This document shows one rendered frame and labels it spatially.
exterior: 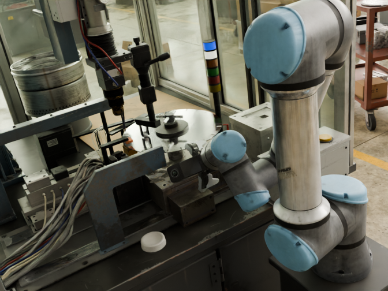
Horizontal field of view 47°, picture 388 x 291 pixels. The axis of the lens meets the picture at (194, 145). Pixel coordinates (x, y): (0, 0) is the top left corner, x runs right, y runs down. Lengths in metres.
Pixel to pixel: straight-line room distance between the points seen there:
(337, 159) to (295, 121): 0.63
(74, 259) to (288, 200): 0.66
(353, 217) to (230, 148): 0.30
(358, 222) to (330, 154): 0.39
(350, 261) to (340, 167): 0.43
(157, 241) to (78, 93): 0.93
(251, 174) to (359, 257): 0.32
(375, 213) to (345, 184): 1.59
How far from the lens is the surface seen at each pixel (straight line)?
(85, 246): 1.35
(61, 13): 1.31
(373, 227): 2.54
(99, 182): 1.21
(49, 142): 1.71
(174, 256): 1.24
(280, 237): 0.94
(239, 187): 1.03
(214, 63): 1.64
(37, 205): 1.52
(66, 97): 1.97
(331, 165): 1.42
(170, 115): 1.43
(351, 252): 1.11
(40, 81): 1.95
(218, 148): 1.00
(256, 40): 0.78
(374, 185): 2.89
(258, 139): 1.51
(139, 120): 1.41
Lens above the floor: 1.54
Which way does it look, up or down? 26 degrees down
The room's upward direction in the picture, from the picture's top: 9 degrees counter-clockwise
